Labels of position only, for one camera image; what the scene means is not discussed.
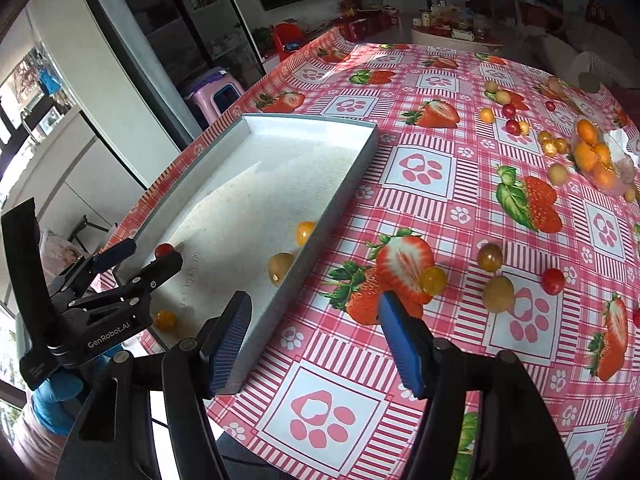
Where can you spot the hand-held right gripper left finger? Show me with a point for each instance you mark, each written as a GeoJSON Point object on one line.
{"type": "Point", "coordinates": [229, 347]}

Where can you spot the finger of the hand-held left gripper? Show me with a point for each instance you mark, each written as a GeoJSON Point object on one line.
{"type": "Point", "coordinates": [114, 254]}
{"type": "Point", "coordinates": [160, 267]}

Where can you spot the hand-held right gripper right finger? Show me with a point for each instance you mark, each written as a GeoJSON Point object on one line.
{"type": "Point", "coordinates": [401, 347]}

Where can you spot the grey rectangular tray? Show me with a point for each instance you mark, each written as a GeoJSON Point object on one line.
{"type": "Point", "coordinates": [250, 185]}

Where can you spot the person's left forearm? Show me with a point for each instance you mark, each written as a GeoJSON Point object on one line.
{"type": "Point", "coordinates": [35, 440]}

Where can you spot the person's left hand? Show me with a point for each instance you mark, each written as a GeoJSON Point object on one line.
{"type": "Point", "coordinates": [55, 395]}

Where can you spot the black folding chair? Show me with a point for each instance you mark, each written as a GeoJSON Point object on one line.
{"type": "Point", "coordinates": [87, 232]}

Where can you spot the orange cherry tomato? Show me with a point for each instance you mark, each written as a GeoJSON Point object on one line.
{"type": "Point", "coordinates": [165, 320]}
{"type": "Point", "coordinates": [487, 115]}
{"type": "Point", "coordinates": [305, 232]}

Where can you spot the yellow cherry tomato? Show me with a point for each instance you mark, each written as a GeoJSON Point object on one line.
{"type": "Point", "coordinates": [549, 149]}
{"type": "Point", "coordinates": [545, 136]}
{"type": "Point", "coordinates": [433, 280]}
{"type": "Point", "coordinates": [524, 127]}
{"type": "Point", "coordinates": [562, 146]}

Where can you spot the strawberry print tablecloth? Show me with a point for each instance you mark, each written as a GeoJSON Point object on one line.
{"type": "Point", "coordinates": [325, 355]}

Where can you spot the green cherry tomato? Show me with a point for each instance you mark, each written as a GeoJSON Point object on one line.
{"type": "Point", "coordinates": [557, 174]}
{"type": "Point", "coordinates": [491, 86]}
{"type": "Point", "coordinates": [281, 267]}
{"type": "Point", "coordinates": [502, 95]}
{"type": "Point", "coordinates": [498, 294]}

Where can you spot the brown cherry tomato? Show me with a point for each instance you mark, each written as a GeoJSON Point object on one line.
{"type": "Point", "coordinates": [490, 256]}

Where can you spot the purple plastic stool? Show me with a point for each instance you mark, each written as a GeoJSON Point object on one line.
{"type": "Point", "coordinates": [215, 92]}

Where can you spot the red plastic chair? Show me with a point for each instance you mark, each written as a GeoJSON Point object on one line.
{"type": "Point", "coordinates": [287, 37]}

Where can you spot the clear bag of kumquats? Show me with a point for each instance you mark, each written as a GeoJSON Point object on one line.
{"type": "Point", "coordinates": [595, 160]}

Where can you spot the white crumpled tissue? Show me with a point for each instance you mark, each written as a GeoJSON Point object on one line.
{"type": "Point", "coordinates": [620, 141]}

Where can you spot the cluttered round table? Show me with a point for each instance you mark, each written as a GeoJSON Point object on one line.
{"type": "Point", "coordinates": [450, 35]}

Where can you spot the red gift boxes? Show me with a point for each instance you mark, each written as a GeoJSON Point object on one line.
{"type": "Point", "coordinates": [365, 25]}

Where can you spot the white sofa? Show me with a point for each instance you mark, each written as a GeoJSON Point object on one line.
{"type": "Point", "coordinates": [575, 52]}

